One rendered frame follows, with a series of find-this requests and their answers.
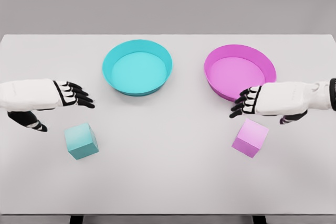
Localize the pink round plate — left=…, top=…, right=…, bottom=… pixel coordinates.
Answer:
left=204, top=45, right=277, bottom=103

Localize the cyan cube block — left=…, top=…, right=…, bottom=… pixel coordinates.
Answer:
left=64, top=122, right=100, bottom=161

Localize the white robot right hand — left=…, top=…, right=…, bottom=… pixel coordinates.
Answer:
left=229, top=81, right=315, bottom=126

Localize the pink cube block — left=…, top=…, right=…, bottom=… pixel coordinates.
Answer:
left=231, top=118, right=270, bottom=159

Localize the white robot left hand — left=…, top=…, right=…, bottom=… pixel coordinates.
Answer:
left=0, top=78, right=96, bottom=133

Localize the cyan round plate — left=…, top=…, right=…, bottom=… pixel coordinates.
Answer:
left=101, top=39, right=174, bottom=97

